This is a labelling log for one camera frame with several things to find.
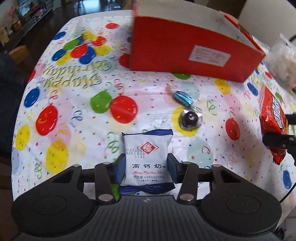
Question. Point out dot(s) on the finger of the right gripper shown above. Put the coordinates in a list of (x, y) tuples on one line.
[(277, 140), (291, 119)]

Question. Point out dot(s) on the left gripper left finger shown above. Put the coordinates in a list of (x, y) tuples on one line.
[(106, 174)]

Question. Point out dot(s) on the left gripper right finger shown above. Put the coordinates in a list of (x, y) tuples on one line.
[(186, 174)]

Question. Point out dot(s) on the red snack bag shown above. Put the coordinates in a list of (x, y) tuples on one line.
[(272, 120)]

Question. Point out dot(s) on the light blue milk packet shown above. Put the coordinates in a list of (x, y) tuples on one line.
[(146, 168)]

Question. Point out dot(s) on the silver round chocolate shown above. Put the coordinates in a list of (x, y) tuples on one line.
[(190, 119)]

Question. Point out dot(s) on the blue candy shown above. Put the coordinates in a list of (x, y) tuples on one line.
[(183, 98)]

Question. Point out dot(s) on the clear plastic bag of goods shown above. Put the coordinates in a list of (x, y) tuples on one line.
[(280, 61)]

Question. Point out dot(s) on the balloon birthday tablecloth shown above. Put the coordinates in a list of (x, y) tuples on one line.
[(81, 98)]

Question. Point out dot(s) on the red cardboard box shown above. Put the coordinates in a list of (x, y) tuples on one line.
[(187, 38)]

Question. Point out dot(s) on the chair with dark jacket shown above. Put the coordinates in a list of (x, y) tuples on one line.
[(12, 88)]

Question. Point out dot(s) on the dark tv console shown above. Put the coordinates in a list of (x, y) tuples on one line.
[(18, 18)]

